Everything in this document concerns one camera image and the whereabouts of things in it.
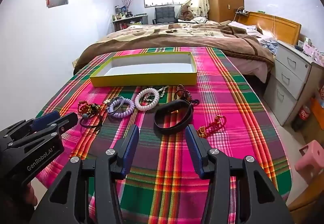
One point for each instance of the cola bottle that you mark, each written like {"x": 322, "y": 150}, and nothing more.
{"x": 303, "y": 115}

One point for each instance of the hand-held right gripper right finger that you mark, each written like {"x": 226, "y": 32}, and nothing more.
{"x": 193, "y": 153}

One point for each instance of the black wristband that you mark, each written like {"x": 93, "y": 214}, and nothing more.
{"x": 186, "y": 110}

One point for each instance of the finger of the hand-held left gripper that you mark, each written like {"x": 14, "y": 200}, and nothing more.
{"x": 67, "y": 120}
{"x": 45, "y": 118}

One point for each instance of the pink patterned box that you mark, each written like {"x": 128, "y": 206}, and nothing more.
{"x": 313, "y": 51}

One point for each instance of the orange printed box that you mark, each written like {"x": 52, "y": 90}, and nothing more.
{"x": 317, "y": 112}

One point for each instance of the brown teddy bear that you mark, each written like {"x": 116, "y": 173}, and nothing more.
{"x": 186, "y": 12}

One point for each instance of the bundle of dry branches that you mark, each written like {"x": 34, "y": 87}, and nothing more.
{"x": 129, "y": 1}

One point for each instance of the cluttered white shelf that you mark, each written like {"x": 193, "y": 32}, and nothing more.
{"x": 119, "y": 25}

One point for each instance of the shallow yellow-green cardboard box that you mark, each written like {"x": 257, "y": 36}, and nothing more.
{"x": 141, "y": 79}

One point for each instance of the white power strip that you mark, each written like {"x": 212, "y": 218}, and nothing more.
{"x": 241, "y": 12}

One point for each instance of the brown patterned blanket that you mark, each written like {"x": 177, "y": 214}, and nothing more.
{"x": 177, "y": 41}

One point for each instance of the pink plastic stool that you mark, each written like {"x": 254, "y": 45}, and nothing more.
{"x": 312, "y": 163}

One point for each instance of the wooden bed headboard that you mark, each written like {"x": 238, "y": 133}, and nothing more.
{"x": 281, "y": 26}

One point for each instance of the wooden stool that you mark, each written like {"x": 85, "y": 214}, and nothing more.
{"x": 308, "y": 206}

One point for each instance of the grey drawer cabinet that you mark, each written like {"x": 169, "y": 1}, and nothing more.
{"x": 286, "y": 79}

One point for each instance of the person's left hand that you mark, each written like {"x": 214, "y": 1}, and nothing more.
{"x": 17, "y": 203}

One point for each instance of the black chair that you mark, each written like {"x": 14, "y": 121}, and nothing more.
{"x": 164, "y": 15}

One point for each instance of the pink green plaid cloth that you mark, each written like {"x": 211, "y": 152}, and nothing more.
{"x": 227, "y": 102}

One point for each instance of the white pillow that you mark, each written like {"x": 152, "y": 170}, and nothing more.
{"x": 201, "y": 20}

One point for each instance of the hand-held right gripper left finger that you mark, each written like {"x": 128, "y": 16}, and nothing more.
{"x": 129, "y": 149}

